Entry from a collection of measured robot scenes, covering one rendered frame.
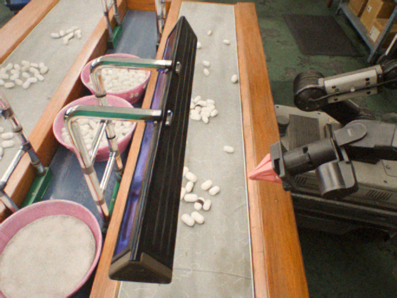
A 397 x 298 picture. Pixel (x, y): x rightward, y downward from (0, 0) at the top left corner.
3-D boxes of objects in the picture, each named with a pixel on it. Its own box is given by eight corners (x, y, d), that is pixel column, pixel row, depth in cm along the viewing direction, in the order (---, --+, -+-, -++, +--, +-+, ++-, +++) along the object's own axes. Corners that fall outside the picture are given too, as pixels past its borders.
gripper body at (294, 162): (276, 177, 62) (311, 167, 59) (272, 142, 69) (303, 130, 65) (289, 192, 66) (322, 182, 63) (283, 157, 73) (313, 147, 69)
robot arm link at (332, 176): (371, 139, 62) (362, 120, 57) (391, 188, 56) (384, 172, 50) (315, 158, 68) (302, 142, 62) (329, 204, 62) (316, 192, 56)
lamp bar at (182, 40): (197, 42, 79) (198, 16, 73) (171, 286, 37) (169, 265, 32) (168, 41, 79) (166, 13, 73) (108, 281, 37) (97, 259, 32)
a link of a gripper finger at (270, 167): (242, 178, 68) (280, 165, 63) (241, 154, 73) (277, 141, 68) (256, 192, 72) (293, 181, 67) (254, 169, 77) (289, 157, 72)
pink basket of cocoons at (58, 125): (132, 109, 115) (129, 89, 108) (146, 159, 98) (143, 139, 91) (61, 121, 108) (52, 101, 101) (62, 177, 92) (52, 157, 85)
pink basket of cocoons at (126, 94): (156, 75, 131) (155, 55, 124) (146, 115, 113) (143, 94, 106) (97, 71, 131) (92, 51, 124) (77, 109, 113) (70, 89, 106)
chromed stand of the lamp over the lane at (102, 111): (180, 184, 92) (181, 55, 59) (173, 245, 79) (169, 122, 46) (120, 180, 92) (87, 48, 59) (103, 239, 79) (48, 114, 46)
